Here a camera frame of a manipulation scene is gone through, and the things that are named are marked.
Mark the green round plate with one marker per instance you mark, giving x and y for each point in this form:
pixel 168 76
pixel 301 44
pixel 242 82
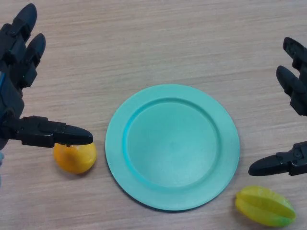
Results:
pixel 172 147

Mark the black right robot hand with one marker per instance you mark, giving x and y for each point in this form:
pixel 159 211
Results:
pixel 295 79

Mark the yellow-green starfruit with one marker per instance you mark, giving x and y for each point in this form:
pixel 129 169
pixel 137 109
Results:
pixel 265 207

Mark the yellow pear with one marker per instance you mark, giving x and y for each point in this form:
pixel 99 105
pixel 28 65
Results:
pixel 74 158

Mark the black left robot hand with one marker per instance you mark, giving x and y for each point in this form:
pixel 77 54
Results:
pixel 14 72

